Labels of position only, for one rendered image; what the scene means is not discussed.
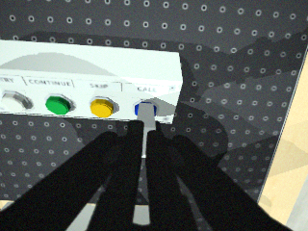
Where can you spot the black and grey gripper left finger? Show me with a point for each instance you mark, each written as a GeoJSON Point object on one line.
{"type": "Point", "coordinates": [56, 201]}

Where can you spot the white operator button panel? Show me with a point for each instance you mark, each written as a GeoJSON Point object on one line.
{"type": "Point", "coordinates": [42, 78]}

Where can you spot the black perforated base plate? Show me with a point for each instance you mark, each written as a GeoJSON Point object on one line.
{"type": "Point", "coordinates": [241, 61]}

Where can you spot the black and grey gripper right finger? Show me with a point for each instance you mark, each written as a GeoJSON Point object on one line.
{"type": "Point", "coordinates": [221, 202]}

